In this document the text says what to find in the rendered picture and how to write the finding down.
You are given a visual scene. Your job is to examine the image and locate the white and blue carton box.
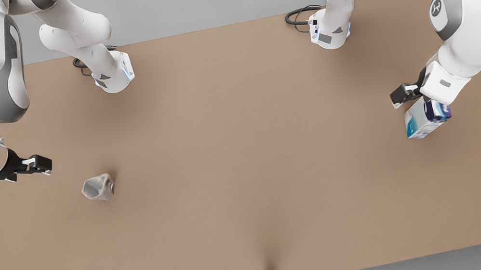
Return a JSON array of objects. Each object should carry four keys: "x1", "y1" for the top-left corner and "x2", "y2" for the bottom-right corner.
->
[{"x1": 401, "y1": 92, "x2": 455, "y2": 141}]

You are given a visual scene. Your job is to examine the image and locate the grey faceted cup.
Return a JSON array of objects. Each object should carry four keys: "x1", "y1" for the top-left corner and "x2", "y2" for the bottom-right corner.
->
[{"x1": 80, "y1": 172, "x2": 118, "y2": 204}]

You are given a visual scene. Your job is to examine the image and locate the black cable loop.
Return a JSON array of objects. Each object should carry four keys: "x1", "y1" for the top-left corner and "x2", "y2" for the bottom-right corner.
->
[
  {"x1": 284, "y1": 3, "x2": 327, "y2": 36},
  {"x1": 71, "y1": 44, "x2": 121, "y2": 78}
]

